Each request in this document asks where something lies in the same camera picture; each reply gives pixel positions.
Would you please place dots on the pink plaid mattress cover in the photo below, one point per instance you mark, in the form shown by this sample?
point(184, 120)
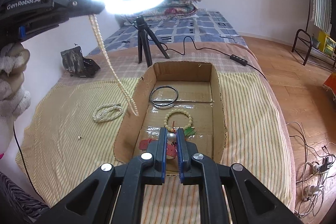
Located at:
point(105, 69)

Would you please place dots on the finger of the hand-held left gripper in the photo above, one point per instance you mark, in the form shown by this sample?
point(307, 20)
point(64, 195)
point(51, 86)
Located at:
point(52, 23)
point(78, 5)

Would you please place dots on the yellow box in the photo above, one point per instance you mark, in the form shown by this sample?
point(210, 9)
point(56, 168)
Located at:
point(328, 44)

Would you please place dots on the black printed bag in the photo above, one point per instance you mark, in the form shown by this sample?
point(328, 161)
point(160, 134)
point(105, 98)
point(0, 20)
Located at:
point(73, 61)

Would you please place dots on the blue patterned bed sheet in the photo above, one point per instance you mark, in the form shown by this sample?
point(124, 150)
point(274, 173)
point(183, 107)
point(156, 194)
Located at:
point(183, 27)

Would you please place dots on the person's left hand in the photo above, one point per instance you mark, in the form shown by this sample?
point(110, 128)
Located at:
point(13, 98)

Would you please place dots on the folded floral quilt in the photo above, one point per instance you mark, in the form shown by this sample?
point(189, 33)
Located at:
point(181, 1)

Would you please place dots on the black tripod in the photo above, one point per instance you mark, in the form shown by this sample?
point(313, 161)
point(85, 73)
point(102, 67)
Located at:
point(143, 37)

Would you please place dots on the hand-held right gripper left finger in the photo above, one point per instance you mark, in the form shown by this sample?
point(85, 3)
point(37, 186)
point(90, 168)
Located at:
point(163, 145)

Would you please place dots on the yellow striped cloth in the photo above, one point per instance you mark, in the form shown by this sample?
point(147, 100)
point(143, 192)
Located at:
point(65, 121)

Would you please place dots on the orange patterned cloth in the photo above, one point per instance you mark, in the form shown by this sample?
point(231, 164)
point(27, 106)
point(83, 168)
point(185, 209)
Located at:
point(331, 87)

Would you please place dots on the black bangle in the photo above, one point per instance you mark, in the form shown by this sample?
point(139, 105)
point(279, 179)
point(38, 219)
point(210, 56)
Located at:
point(152, 100)

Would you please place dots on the white power strip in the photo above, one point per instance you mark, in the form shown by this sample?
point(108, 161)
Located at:
point(313, 191)

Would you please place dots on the zebra print clothing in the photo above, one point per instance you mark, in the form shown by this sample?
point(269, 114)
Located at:
point(18, 200)

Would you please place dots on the cardboard box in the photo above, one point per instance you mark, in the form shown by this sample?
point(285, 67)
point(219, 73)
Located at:
point(215, 119)

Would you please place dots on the small grey pot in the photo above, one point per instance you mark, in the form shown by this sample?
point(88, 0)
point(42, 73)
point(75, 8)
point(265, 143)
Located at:
point(316, 41)

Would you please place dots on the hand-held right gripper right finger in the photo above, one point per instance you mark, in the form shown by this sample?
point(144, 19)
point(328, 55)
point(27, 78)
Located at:
point(180, 145)

